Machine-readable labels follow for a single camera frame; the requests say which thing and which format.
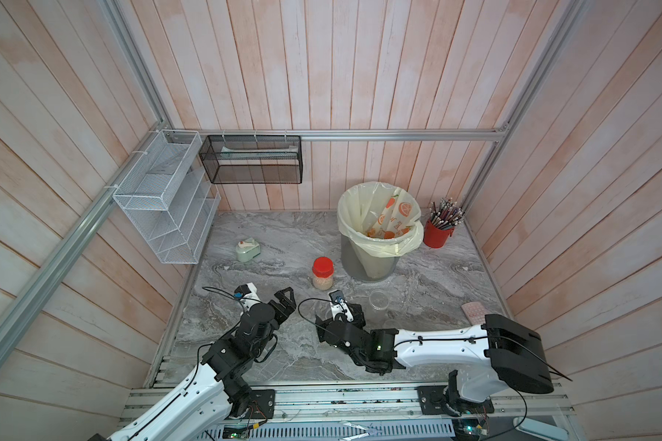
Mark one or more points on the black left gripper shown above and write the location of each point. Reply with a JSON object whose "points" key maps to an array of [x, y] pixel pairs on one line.
{"points": [[289, 305]]}

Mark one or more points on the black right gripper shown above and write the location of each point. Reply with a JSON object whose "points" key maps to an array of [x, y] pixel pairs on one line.
{"points": [[358, 322]]}

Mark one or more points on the wide oatmeal jar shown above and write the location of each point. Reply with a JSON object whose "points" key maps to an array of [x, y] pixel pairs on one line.
{"points": [[379, 301]]}

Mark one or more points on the red lidded oatmeal jar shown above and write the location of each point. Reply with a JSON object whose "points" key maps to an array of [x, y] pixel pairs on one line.
{"points": [[323, 273]]}

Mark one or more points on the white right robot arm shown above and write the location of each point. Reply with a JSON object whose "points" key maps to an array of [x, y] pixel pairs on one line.
{"points": [[497, 355]]}

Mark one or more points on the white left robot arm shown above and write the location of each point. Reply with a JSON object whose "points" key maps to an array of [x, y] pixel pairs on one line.
{"points": [[215, 388]]}

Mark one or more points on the green small box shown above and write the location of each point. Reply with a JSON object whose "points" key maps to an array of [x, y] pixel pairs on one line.
{"points": [[247, 249]]}

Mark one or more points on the grey trash bin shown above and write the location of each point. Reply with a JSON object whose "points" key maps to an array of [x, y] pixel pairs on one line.
{"points": [[364, 267]]}

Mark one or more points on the red pencil cup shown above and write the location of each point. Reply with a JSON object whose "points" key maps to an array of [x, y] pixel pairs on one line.
{"points": [[435, 237]]}

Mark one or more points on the cream trash bag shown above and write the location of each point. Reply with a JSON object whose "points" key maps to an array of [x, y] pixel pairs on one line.
{"points": [[381, 219]]}

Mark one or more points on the colored pencils bunch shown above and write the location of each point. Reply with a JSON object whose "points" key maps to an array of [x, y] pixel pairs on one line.
{"points": [[446, 215]]}

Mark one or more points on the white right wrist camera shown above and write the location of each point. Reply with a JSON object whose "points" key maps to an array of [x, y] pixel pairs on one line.
{"points": [[340, 309]]}

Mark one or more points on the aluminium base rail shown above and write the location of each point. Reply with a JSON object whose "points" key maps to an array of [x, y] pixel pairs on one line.
{"points": [[331, 402]]}

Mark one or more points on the black wire mesh basket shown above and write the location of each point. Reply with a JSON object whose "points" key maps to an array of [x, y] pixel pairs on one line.
{"points": [[253, 159]]}

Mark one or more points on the white wire mesh shelf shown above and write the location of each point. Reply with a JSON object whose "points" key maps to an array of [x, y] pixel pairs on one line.
{"points": [[167, 197]]}

